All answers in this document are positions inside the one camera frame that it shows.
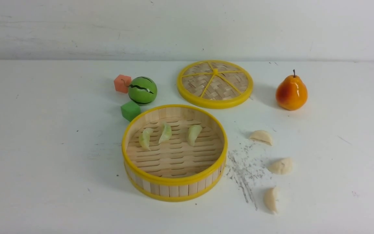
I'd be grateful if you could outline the green dumpling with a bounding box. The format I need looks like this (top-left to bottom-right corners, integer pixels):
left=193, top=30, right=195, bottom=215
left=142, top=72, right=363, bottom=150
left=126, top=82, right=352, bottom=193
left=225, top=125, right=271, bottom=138
left=139, top=128, right=154, bottom=151
left=187, top=124, right=203, bottom=147
left=158, top=122, right=172, bottom=144

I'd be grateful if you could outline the yellow-rimmed woven steamer lid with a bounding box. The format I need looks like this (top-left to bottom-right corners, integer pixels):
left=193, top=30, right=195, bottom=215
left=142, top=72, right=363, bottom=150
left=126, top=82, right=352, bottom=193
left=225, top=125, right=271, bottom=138
left=176, top=60, right=254, bottom=109

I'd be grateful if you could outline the yellow-rimmed bamboo steamer tray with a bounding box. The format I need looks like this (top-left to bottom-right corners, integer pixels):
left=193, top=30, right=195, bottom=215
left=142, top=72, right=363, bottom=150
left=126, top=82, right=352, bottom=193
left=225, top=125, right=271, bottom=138
left=121, top=105, right=228, bottom=202

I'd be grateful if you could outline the green toy watermelon ball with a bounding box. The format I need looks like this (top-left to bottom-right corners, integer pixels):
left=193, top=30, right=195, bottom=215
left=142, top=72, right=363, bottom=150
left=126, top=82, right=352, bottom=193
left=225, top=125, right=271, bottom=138
left=129, top=76, right=158, bottom=106

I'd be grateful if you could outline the green foam cube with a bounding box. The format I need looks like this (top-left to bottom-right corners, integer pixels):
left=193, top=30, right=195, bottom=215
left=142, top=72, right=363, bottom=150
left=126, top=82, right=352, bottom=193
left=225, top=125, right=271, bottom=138
left=120, top=101, right=141, bottom=122

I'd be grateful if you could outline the orange foam cube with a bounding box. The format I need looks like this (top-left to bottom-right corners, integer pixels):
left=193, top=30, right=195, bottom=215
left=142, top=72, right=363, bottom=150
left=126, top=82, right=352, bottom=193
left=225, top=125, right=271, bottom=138
left=113, top=74, right=132, bottom=94

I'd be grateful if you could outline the white dumpling upper right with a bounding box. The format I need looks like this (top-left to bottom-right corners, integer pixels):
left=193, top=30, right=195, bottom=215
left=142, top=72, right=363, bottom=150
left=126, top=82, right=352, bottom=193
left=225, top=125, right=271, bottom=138
left=249, top=129, right=273, bottom=146

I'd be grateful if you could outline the white dumpling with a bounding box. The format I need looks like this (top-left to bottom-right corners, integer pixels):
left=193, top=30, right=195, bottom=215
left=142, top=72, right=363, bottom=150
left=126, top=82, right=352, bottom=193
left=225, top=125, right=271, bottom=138
left=264, top=187, right=279, bottom=215
left=249, top=129, right=273, bottom=146
left=267, top=157, right=293, bottom=175

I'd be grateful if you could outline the orange toy pear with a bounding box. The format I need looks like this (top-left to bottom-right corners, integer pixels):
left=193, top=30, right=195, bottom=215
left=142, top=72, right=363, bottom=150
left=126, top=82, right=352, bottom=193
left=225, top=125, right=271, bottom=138
left=276, top=69, right=308, bottom=111

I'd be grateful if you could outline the white dumpling middle right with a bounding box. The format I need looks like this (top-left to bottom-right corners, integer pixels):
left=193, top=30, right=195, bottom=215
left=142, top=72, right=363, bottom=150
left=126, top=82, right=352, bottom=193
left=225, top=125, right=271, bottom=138
left=267, top=157, right=293, bottom=175

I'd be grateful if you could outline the white dumpling lower right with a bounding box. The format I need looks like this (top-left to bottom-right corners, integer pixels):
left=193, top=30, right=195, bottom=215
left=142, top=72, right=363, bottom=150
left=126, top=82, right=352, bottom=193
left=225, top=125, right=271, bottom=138
left=264, top=187, right=279, bottom=215

